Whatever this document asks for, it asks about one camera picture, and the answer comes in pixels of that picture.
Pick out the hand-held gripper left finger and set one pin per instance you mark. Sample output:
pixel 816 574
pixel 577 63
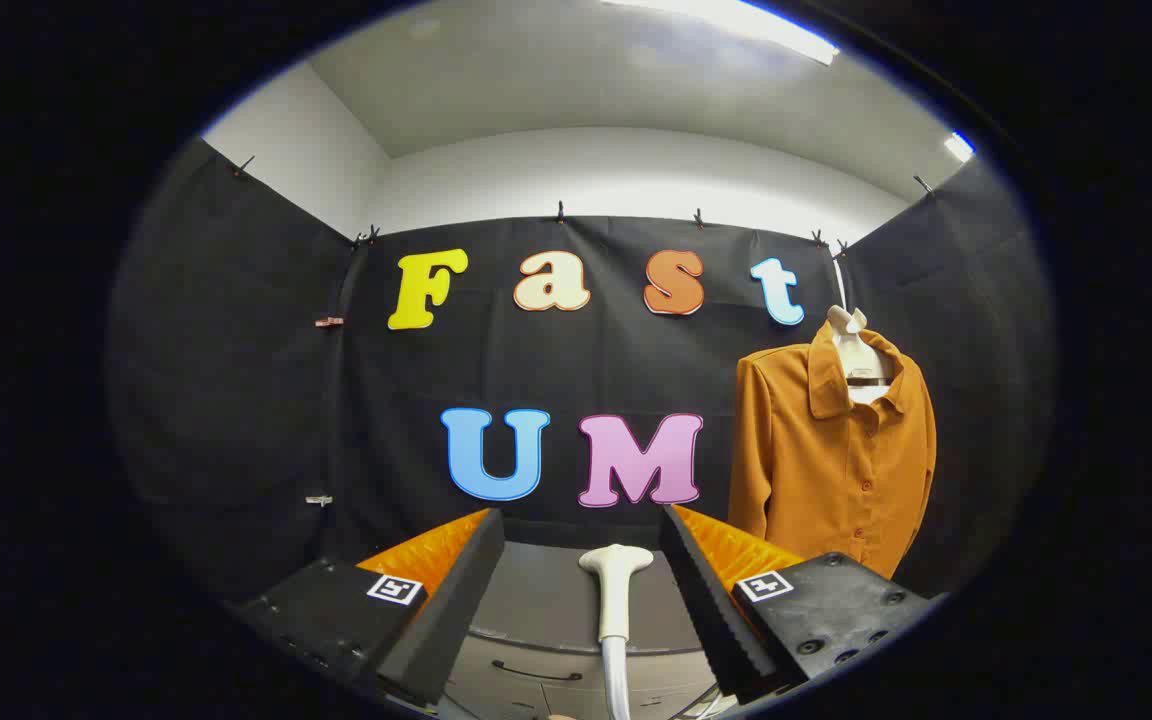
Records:
pixel 456 610

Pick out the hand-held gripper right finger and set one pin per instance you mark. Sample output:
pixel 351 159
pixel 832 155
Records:
pixel 711 600

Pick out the white garment steamer head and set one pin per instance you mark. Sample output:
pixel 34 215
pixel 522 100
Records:
pixel 616 590

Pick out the orange button shirt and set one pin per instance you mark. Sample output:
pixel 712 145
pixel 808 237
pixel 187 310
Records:
pixel 816 470

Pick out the white clothes hanger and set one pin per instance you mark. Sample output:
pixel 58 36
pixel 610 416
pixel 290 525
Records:
pixel 861 365

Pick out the grey cabinet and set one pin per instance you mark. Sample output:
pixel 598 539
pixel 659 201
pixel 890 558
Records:
pixel 546 610

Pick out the silver clip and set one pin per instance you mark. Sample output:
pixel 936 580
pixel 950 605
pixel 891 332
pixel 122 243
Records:
pixel 318 500

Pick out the black backdrop cloth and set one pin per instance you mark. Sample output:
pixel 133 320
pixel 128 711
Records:
pixel 586 370

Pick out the white hanger pole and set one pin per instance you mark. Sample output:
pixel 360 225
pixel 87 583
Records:
pixel 840 285

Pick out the row of black clips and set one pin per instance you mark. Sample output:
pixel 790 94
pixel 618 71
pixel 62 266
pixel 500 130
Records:
pixel 560 212

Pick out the small ceiling light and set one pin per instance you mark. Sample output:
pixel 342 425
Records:
pixel 958 147

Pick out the long ceiling light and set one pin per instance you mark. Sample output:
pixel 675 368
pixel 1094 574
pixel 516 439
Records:
pixel 736 20

